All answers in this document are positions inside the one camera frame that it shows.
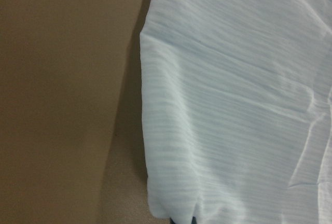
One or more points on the light blue button-up shirt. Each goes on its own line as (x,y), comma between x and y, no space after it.
(236,110)

